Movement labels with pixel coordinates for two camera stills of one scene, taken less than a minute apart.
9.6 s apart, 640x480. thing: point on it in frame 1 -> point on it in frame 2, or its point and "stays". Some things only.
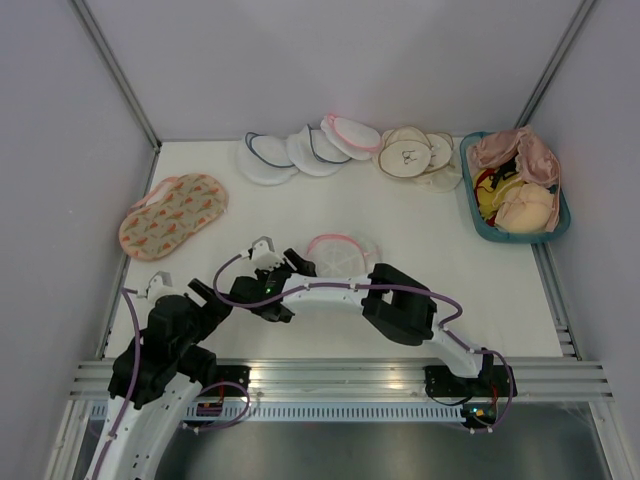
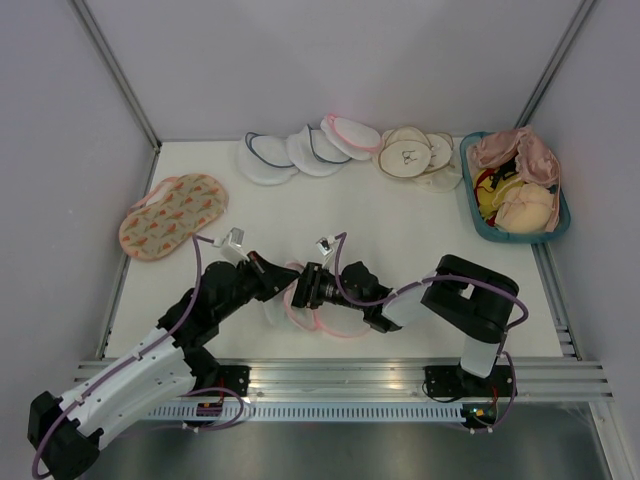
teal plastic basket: x=478 y=215 stays
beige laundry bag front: x=405 y=153 stays
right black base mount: x=492 y=381 stays
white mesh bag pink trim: x=336 y=255 -> x=337 y=319
